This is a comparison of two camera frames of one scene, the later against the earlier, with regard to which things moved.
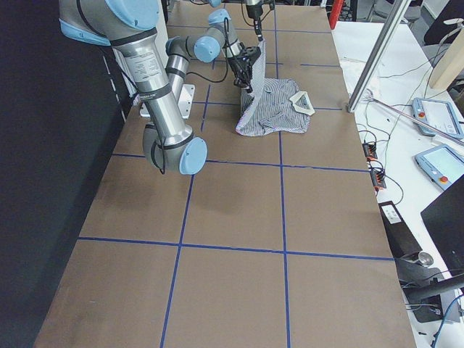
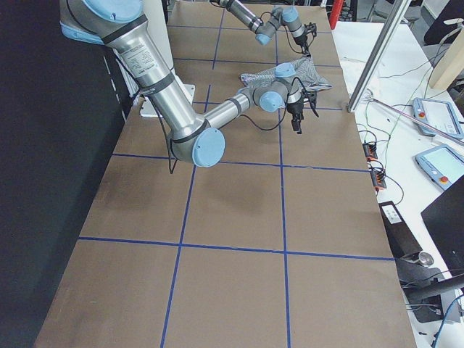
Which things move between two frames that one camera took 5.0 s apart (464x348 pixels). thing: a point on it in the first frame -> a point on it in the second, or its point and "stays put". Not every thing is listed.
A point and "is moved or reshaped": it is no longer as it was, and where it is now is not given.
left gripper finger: [257, 27] -> [307, 52]
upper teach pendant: [436, 117] stays put
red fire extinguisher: [336, 11] stays put
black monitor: [444, 217] stays put
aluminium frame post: [380, 51] stays put
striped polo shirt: [273, 106] is moved or reshaped
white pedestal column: [189, 89] stays put
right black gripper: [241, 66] -> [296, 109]
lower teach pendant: [442, 164] stays put
